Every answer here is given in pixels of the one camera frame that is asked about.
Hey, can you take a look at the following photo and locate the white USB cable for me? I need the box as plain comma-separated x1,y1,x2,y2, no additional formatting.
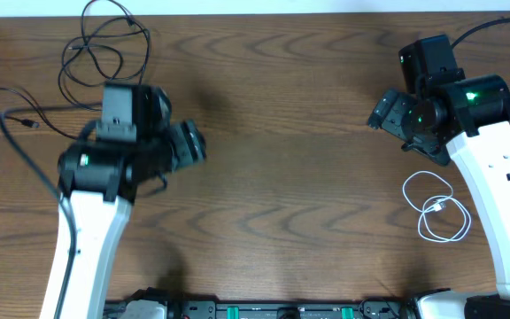
401,170,473,244

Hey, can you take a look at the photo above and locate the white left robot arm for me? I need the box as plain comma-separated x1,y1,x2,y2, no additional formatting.
40,83,206,318

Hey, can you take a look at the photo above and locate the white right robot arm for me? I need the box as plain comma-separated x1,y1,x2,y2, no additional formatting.
367,35,510,318

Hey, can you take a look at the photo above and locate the black USB cable blue plug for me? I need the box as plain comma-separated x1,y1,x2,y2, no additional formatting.
0,87,102,139

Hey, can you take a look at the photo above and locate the thin black cable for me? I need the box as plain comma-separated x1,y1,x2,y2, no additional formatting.
57,0,151,113

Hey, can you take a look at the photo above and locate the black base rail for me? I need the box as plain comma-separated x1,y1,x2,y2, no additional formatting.
102,288,416,319

